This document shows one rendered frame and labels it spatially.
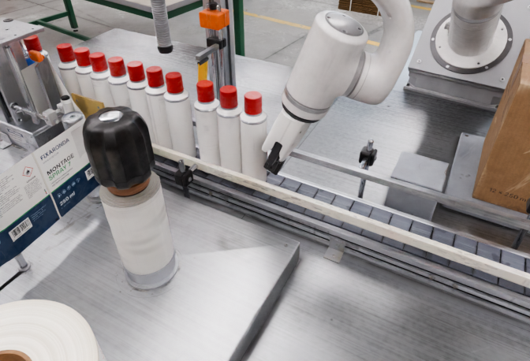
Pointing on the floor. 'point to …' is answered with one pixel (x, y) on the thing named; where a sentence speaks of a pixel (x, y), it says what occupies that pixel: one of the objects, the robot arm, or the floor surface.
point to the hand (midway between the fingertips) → (274, 162)
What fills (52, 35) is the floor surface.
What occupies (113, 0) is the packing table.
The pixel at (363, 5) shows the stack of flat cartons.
